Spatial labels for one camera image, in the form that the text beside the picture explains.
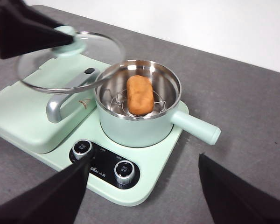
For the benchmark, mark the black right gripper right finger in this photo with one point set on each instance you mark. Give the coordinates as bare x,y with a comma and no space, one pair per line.
242,198

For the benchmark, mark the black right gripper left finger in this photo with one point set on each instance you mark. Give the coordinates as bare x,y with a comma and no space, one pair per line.
44,200

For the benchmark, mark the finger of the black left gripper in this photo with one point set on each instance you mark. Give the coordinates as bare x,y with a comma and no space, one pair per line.
37,16
25,39

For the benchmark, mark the glass lid with green knob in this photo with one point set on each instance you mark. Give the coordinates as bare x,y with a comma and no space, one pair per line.
65,50

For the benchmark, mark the brown potato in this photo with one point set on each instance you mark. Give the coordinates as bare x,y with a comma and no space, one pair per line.
140,95

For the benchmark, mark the silver control knob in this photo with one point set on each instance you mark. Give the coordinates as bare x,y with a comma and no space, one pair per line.
82,147
124,171

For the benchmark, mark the green breakfast machine base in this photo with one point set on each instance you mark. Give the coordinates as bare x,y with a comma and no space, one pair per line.
154,168

